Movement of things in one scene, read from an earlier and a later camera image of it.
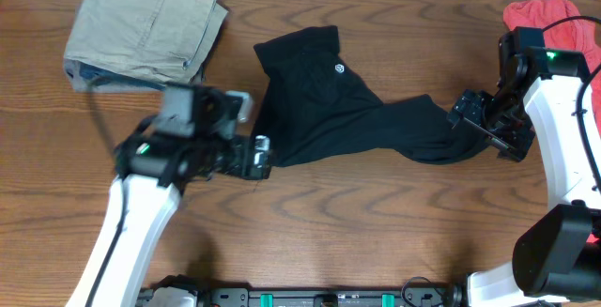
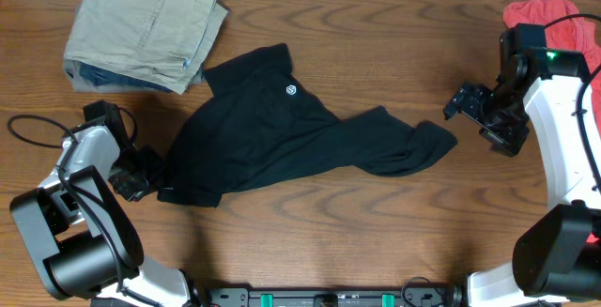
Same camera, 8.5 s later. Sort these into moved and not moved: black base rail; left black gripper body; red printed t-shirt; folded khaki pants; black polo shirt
Moved: black polo shirt; left black gripper body
Not moved: folded khaki pants; red printed t-shirt; black base rail
